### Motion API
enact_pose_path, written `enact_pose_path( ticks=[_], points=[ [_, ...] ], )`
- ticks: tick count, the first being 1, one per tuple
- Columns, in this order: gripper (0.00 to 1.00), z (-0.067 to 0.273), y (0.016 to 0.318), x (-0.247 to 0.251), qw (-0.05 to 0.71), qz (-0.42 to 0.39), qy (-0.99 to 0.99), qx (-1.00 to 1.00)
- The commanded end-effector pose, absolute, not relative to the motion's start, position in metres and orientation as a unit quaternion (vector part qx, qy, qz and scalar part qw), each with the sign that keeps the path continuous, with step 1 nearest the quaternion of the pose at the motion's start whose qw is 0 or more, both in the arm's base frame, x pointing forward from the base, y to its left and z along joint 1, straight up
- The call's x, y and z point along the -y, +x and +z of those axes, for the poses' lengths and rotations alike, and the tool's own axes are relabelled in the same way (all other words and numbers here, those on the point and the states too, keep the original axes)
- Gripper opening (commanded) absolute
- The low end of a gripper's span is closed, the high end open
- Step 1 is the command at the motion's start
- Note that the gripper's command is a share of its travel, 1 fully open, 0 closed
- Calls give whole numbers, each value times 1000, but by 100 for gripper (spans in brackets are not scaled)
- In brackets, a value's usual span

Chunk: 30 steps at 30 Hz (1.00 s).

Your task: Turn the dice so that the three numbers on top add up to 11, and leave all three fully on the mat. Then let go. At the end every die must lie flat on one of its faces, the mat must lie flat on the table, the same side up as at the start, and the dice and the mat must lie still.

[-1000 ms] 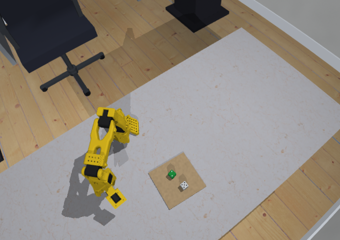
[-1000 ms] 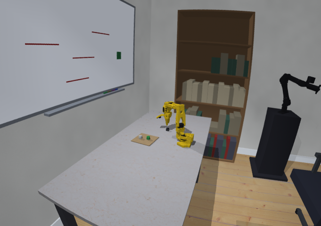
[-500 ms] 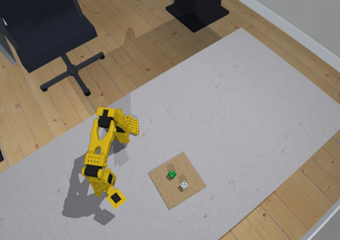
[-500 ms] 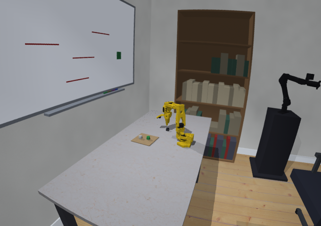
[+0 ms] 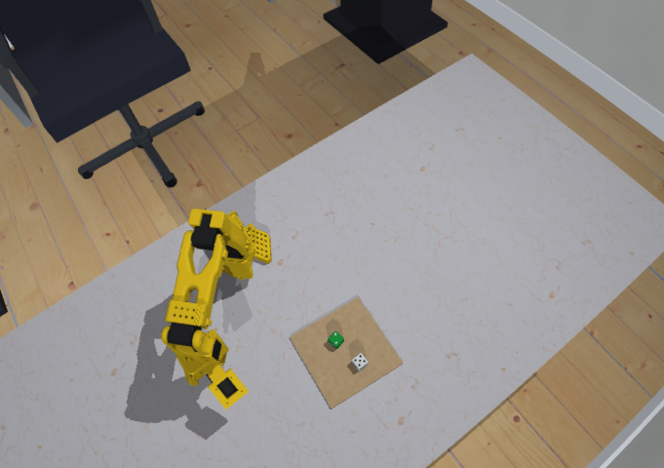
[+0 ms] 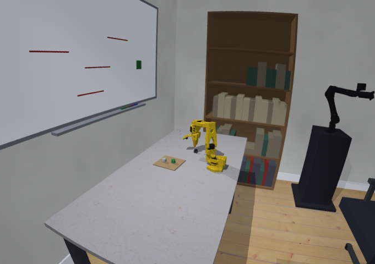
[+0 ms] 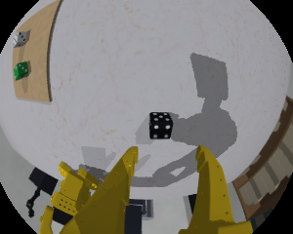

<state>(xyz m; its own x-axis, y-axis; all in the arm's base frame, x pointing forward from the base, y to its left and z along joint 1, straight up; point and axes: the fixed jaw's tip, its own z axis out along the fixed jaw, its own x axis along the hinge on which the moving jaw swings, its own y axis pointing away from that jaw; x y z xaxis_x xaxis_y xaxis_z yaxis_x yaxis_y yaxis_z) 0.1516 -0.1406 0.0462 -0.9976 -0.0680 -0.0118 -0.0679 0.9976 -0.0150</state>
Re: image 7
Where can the green die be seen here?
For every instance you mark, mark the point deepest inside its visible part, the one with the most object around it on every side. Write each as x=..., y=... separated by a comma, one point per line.
x=20, y=70

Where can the tan mat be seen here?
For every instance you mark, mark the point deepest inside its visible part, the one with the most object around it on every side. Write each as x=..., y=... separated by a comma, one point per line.
x=35, y=85

